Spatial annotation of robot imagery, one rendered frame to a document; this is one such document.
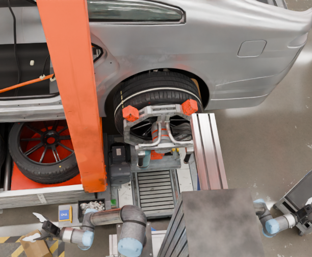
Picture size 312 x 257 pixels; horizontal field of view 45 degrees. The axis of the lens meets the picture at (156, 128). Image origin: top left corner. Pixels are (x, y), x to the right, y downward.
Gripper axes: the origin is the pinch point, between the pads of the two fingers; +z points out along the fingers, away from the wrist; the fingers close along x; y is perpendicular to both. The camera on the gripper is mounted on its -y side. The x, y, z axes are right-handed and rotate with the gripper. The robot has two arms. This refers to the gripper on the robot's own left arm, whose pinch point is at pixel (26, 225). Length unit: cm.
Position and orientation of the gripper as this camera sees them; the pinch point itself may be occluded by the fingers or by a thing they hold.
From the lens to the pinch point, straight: 217.0
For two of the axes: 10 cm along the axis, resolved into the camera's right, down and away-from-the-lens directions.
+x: 1.6, -7.8, 6.1
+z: -9.8, -1.8, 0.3
